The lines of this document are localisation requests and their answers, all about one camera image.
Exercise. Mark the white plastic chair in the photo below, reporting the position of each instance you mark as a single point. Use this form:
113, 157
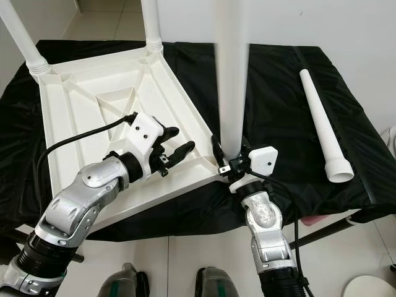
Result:
391, 141

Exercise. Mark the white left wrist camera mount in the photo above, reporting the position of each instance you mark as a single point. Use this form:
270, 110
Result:
145, 133

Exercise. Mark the black table cloth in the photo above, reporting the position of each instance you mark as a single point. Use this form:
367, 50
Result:
204, 210

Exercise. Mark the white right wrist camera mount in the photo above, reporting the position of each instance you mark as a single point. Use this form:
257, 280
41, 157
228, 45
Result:
263, 159

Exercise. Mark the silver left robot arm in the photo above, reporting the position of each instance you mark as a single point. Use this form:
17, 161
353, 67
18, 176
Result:
80, 198

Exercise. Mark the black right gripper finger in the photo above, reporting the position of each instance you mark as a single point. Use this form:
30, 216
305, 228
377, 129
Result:
218, 151

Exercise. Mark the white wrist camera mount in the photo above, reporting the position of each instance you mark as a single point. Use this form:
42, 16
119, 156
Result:
263, 159
145, 133

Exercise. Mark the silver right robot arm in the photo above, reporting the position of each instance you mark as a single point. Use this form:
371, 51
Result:
266, 229

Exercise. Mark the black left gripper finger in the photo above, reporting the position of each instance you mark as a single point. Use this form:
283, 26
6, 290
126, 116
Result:
180, 153
171, 131

